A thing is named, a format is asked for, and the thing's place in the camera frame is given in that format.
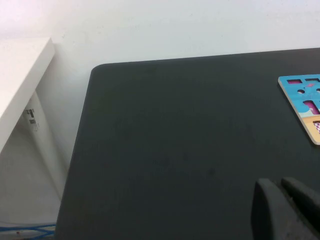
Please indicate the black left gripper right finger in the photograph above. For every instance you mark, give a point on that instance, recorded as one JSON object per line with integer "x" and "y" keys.
{"x": 306, "y": 193}

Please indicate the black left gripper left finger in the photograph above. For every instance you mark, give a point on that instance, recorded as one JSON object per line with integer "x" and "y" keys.
{"x": 272, "y": 215}

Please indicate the blue wooden number puzzle board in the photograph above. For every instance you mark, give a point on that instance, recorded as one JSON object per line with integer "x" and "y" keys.
{"x": 307, "y": 125}

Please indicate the barcode label sticker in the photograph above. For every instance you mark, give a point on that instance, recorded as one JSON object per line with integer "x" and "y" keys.
{"x": 31, "y": 113}

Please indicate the white side table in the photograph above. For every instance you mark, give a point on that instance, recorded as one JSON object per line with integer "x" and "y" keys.
{"x": 22, "y": 75}

